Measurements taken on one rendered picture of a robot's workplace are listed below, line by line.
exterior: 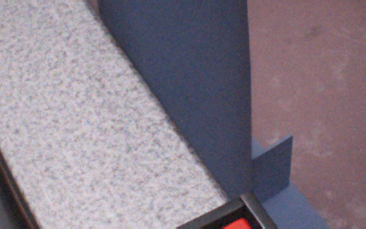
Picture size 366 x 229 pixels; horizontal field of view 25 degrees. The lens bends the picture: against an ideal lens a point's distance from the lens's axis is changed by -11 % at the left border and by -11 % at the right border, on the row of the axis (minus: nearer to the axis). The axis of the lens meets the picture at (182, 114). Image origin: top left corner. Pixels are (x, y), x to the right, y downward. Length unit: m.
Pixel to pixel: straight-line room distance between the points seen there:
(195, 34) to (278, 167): 0.51
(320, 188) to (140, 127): 1.09
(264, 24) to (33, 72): 1.31
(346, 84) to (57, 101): 1.24
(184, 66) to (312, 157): 0.60
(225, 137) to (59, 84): 0.67
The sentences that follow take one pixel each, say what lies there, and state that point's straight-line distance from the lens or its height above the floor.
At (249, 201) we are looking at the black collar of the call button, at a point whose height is 0.93.
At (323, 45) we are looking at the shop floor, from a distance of 1.71.
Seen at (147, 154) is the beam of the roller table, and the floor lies 0.91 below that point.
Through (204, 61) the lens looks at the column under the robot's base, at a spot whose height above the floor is 0.52.
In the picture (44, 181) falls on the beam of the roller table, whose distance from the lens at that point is 0.41.
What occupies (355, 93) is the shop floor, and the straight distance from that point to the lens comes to 1.64.
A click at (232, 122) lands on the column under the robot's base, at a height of 0.39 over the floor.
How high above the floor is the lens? 1.24
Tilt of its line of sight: 51 degrees down
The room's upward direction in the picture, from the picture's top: 6 degrees counter-clockwise
